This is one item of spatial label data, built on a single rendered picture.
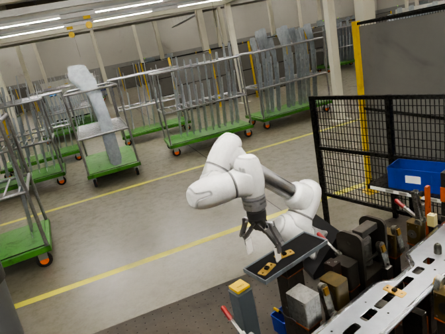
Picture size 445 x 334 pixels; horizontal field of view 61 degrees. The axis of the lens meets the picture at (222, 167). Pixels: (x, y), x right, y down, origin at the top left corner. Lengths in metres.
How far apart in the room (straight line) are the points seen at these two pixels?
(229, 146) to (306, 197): 0.57
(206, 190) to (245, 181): 0.14
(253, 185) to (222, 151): 0.57
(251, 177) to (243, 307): 0.51
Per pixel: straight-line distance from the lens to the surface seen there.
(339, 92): 8.56
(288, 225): 2.17
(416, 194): 2.01
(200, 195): 1.31
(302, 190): 2.18
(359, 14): 9.31
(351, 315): 1.59
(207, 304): 2.25
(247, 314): 1.56
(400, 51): 4.13
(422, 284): 1.75
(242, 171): 1.35
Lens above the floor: 2.03
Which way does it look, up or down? 17 degrees down
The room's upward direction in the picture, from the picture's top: 12 degrees counter-clockwise
